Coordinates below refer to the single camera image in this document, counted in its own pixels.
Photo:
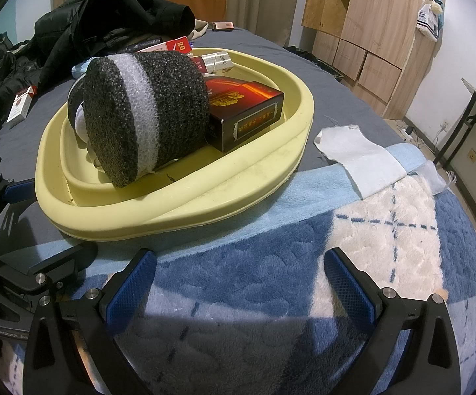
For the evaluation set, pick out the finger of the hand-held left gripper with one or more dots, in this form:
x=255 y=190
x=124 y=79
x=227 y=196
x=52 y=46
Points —
x=18 y=189
x=57 y=265

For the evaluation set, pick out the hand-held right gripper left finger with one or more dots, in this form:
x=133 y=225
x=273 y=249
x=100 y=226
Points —
x=133 y=284

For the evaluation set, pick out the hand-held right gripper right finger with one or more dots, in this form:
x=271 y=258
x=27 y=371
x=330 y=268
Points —
x=349 y=284

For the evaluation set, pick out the yellow plastic basin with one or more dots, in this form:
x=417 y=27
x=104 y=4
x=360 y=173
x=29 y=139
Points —
x=180 y=214

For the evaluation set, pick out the black foam cylinder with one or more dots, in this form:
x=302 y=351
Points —
x=172 y=103

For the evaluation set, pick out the dark red-orange box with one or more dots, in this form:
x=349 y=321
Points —
x=242 y=103

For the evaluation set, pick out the red cigarette pack white label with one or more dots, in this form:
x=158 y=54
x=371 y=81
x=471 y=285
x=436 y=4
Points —
x=221 y=62

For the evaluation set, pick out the white cigarette pack red top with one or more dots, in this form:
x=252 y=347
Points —
x=20 y=105

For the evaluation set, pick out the blue checkered blanket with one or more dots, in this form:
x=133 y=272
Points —
x=262 y=263

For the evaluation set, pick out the grey round foam piece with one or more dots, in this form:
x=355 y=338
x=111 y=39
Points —
x=75 y=115

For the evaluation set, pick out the white cloth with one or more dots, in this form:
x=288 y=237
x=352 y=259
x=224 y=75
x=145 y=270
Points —
x=361 y=156

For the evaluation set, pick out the light blue packet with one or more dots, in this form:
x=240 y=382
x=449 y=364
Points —
x=80 y=68

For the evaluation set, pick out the black jacket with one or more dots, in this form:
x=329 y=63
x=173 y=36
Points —
x=98 y=16

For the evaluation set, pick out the wooden wardrobe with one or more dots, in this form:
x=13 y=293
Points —
x=377 y=28

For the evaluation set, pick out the small brown box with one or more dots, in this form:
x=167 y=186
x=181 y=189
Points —
x=223 y=26

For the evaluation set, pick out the white hanging bag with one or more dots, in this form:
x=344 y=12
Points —
x=429 y=18

